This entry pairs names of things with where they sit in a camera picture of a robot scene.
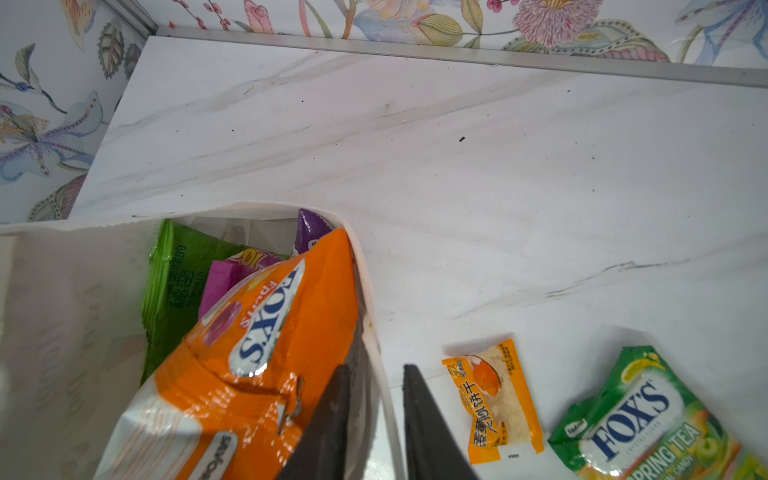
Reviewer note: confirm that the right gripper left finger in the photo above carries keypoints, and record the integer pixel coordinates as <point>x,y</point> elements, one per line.
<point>321,452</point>

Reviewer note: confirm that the white paper bag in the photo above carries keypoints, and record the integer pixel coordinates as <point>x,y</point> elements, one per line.
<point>72,340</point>

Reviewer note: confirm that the small orange snack packet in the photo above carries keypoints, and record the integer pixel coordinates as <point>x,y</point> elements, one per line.
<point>493,391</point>

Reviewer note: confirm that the purple white snack packet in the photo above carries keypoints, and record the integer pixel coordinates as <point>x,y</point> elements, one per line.
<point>311,227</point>

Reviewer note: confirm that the orange Fox's candy bag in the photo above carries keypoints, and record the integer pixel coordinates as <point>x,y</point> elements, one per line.
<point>235,396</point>

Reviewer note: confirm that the green Fox's candy bag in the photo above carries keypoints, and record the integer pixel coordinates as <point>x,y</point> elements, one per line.
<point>645,424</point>

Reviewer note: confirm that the green chips bag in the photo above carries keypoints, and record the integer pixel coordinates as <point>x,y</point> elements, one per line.
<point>179,266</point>

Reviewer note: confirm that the magenta purple snack bag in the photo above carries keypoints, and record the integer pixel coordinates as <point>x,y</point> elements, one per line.
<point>225,274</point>

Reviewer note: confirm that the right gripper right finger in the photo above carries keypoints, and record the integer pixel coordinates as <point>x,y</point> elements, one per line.
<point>431,452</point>

